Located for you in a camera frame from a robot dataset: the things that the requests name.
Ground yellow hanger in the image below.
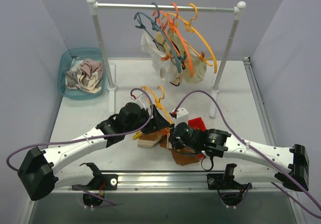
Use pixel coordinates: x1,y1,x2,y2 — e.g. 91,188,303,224
164,3,218,74
141,85,173,124

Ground brown underwear cream waistband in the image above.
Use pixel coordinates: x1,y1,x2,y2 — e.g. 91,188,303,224
137,133,200,166

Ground pale yellow underwear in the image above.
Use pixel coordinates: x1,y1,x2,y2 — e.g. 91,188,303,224
168,29,207,84

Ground orange clothespin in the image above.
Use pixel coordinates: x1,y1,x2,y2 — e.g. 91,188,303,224
159,128,174,137

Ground yellow clothespin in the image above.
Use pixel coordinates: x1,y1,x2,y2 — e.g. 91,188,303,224
132,131,143,140

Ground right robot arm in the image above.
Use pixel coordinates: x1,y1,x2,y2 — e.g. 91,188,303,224
170,122,309,192

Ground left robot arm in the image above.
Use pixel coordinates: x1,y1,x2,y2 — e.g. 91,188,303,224
18,102,171,201

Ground white underwear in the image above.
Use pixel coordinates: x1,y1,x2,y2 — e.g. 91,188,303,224
141,31,181,86

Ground pile of underwear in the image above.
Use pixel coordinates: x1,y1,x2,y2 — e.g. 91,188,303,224
65,59,104,94

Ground beige underwear navy trim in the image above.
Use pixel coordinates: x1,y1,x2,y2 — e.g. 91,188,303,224
154,32,182,73

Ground blue-grey hanger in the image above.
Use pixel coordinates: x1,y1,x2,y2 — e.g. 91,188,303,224
134,2,188,74

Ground orange hanger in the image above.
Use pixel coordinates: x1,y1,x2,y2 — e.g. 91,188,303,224
152,2,194,77

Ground red plastic bin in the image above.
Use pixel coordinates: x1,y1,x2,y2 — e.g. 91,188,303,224
188,117,206,159

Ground teal plastic basket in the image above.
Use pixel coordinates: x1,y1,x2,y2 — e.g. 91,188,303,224
58,48,105,100

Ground white clothes rack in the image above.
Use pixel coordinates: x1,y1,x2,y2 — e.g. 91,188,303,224
86,0,246,114

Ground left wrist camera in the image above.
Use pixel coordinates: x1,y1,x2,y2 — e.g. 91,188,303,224
131,94,149,108

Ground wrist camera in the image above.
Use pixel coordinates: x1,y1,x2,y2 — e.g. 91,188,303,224
131,94,149,108
170,107,189,130

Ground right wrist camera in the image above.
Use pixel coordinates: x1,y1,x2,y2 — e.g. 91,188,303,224
170,107,189,130

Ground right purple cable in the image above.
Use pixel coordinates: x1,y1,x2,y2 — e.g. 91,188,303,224
174,90,321,219

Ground aluminium rail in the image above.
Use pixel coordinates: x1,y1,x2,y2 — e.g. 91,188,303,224
27,57,296,194

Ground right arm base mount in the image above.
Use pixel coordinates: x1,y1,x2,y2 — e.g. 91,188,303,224
207,163,252,191

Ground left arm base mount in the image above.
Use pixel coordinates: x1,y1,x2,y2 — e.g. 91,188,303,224
71,162,118,191

